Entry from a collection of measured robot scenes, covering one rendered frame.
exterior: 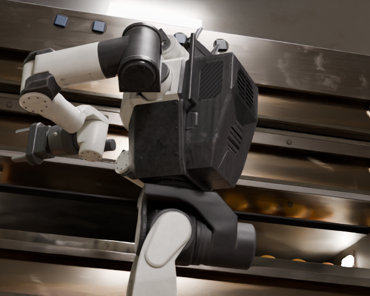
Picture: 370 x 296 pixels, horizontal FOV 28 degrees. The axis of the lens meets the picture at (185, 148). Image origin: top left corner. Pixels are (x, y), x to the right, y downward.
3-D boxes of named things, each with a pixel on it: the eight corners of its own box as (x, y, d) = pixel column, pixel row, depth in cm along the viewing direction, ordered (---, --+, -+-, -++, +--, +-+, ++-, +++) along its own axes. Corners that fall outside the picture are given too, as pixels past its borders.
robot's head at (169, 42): (191, 58, 197) (178, 40, 202) (178, 42, 190) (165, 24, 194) (172, 72, 198) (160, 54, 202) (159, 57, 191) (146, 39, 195)
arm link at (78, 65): (6, 88, 172) (96, 69, 168) (11, 47, 180) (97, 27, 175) (27, 116, 181) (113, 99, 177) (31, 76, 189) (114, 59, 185)
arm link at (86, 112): (90, 154, 203) (57, 131, 194) (96, 126, 207) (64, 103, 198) (108, 150, 200) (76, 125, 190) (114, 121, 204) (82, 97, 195)
